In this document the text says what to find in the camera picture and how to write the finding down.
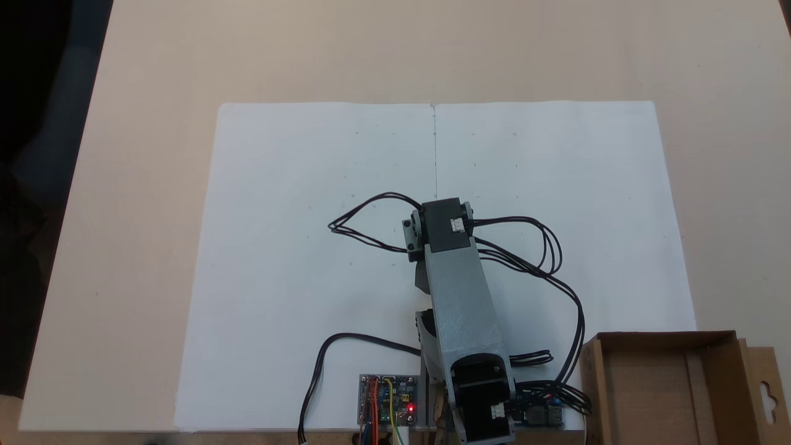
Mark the circuit board with blue parts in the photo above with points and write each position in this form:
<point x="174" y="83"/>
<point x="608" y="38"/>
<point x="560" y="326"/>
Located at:
<point x="544" y="413"/>

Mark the brown cardboard box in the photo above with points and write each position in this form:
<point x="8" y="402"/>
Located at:
<point x="673" y="395"/>

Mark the white paper sheet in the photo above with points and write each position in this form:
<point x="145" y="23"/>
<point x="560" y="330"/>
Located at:
<point x="556" y="173"/>
<point x="309" y="278"/>

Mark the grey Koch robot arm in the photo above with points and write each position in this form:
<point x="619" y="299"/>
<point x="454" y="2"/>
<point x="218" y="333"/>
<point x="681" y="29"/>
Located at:
<point x="460" y="296"/>

